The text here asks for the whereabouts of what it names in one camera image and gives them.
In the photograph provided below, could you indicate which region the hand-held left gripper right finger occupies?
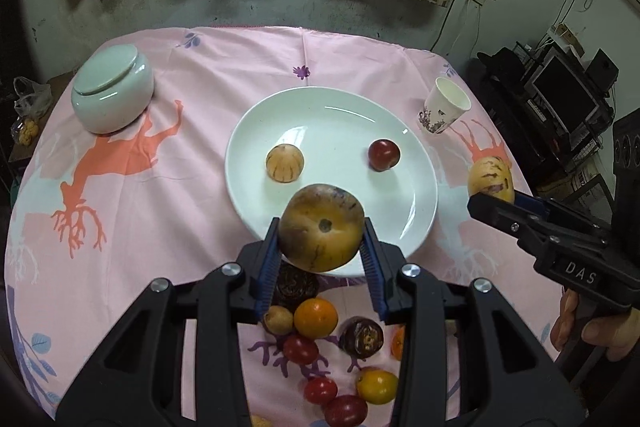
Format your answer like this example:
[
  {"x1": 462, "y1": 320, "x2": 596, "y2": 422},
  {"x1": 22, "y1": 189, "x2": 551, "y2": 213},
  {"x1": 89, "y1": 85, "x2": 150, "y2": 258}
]
[{"x1": 360, "y1": 217, "x2": 586, "y2": 427}]

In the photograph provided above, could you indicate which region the striped pepino melon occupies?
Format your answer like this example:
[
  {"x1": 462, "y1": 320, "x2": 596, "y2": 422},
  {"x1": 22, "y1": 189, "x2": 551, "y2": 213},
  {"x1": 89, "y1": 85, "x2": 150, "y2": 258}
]
[{"x1": 265, "y1": 143, "x2": 304, "y2": 182}]

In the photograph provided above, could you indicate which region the dark purple water chestnut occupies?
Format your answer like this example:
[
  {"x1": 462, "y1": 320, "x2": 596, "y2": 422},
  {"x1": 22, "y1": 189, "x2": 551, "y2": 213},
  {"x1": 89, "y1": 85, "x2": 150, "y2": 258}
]
[
  {"x1": 270, "y1": 259, "x2": 321, "y2": 308},
  {"x1": 339, "y1": 316, "x2": 385, "y2": 357}
]

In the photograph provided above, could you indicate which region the black computer desk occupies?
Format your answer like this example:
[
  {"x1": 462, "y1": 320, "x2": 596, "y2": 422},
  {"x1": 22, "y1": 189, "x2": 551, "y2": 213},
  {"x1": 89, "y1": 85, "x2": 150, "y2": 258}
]
[{"x1": 476, "y1": 47, "x2": 616, "y2": 188}]

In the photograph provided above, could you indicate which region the small black speaker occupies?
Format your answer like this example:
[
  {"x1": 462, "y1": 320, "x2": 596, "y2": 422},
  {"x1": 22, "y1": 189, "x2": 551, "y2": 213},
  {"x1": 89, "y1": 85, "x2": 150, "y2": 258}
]
[{"x1": 585, "y1": 49, "x2": 620, "y2": 92}]

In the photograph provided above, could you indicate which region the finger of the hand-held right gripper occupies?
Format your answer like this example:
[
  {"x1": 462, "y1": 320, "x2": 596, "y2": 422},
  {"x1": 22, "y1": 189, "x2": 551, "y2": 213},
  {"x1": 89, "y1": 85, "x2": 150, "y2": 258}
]
[
  {"x1": 467, "y1": 193, "x2": 543, "y2": 258},
  {"x1": 513, "y1": 191, "x2": 613, "y2": 241}
]

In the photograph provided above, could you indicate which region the person's right hand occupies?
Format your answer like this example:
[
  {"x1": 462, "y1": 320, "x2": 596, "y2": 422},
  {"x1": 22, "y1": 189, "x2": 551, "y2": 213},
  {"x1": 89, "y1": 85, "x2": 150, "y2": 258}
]
[{"x1": 550, "y1": 291, "x2": 640, "y2": 363}]

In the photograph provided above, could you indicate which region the smooth orange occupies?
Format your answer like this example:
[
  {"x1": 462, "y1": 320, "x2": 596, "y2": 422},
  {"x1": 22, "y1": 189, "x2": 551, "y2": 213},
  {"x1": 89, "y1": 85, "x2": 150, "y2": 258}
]
[{"x1": 390, "y1": 324, "x2": 407, "y2": 362}]

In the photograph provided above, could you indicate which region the pale green ceramic jar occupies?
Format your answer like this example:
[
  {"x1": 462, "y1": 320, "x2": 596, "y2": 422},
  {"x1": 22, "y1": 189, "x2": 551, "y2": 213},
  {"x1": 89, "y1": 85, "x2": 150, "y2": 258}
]
[{"x1": 70, "y1": 49, "x2": 155, "y2": 134}]

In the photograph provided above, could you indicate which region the large brown-yellow pepino melon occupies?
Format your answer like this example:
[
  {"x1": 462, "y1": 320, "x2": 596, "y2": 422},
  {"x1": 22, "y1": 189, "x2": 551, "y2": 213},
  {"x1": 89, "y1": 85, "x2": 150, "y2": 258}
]
[{"x1": 277, "y1": 183, "x2": 366, "y2": 273}]

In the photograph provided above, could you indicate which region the small cardboard box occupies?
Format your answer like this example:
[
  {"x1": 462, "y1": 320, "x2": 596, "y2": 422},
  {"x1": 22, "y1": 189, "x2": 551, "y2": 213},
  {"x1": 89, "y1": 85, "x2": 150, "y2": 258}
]
[{"x1": 550, "y1": 23, "x2": 585, "y2": 55}]

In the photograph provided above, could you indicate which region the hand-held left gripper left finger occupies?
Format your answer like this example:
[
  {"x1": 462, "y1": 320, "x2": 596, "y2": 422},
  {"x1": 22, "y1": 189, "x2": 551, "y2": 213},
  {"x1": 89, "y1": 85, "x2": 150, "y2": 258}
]
[{"x1": 55, "y1": 217, "x2": 281, "y2": 427}]

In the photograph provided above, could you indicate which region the red tomato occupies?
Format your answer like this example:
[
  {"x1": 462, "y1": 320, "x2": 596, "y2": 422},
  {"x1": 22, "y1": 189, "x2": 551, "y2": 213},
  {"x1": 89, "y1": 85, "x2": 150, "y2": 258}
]
[
  {"x1": 282, "y1": 334, "x2": 320, "y2": 367},
  {"x1": 304, "y1": 377, "x2": 338, "y2": 406}
]

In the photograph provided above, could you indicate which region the large dark red plum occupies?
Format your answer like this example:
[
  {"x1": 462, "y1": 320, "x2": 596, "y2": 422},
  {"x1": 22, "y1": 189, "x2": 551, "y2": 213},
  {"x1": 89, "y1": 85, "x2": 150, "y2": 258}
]
[{"x1": 324, "y1": 395, "x2": 369, "y2": 427}]

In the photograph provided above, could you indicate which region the smooth yellow pepino melon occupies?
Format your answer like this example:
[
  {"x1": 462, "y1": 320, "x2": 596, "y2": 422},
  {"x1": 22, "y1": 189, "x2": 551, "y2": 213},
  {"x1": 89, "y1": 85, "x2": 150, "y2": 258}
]
[{"x1": 467, "y1": 157, "x2": 516, "y2": 204}]

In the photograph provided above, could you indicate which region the computer monitor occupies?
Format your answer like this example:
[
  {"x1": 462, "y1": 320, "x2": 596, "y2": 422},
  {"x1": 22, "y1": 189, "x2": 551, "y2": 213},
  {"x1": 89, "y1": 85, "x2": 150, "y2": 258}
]
[{"x1": 529, "y1": 52, "x2": 601, "y2": 135}]

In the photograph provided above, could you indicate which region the printed paper cup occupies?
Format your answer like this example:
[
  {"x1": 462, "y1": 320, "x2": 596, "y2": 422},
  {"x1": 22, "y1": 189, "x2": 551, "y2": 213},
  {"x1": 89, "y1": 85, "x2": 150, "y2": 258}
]
[{"x1": 418, "y1": 77, "x2": 472, "y2": 136}]

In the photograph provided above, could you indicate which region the white round plate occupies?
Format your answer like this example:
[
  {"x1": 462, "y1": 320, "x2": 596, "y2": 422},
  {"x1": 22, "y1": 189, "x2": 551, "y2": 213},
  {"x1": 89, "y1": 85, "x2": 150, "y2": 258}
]
[{"x1": 224, "y1": 87, "x2": 438, "y2": 279}]

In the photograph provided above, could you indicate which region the pale green jar lid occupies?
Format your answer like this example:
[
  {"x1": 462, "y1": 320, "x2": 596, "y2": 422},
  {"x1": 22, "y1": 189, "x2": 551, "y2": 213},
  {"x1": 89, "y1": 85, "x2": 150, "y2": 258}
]
[{"x1": 72, "y1": 44, "x2": 138, "y2": 96}]

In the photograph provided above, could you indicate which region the clear plastic bag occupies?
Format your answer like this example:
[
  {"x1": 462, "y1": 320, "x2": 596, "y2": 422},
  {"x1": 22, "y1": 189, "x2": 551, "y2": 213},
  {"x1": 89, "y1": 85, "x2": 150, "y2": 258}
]
[{"x1": 12, "y1": 77, "x2": 53, "y2": 146}]

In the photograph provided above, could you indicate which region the pink printed tablecloth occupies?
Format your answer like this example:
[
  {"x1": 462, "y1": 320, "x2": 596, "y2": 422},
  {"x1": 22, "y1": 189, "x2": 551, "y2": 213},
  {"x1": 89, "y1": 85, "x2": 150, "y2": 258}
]
[{"x1": 4, "y1": 26, "x2": 568, "y2": 427}]

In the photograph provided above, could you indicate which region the orange mandarin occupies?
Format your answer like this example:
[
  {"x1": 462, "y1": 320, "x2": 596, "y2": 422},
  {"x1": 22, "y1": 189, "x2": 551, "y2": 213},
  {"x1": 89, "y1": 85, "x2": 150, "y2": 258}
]
[{"x1": 293, "y1": 298, "x2": 339, "y2": 340}]

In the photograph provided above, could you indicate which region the orange yellow tomato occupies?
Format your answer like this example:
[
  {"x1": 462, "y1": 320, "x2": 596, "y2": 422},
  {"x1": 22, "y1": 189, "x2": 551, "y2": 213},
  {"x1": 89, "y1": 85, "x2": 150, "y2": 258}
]
[{"x1": 356, "y1": 369, "x2": 399, "y2": 405}]

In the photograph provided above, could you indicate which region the large black speaker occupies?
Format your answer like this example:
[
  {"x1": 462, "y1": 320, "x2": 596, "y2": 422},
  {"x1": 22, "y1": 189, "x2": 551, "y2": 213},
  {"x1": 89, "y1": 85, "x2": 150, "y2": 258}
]
[{"x1": 611, "y1": 112, "x2": 640, "y2": 192}]

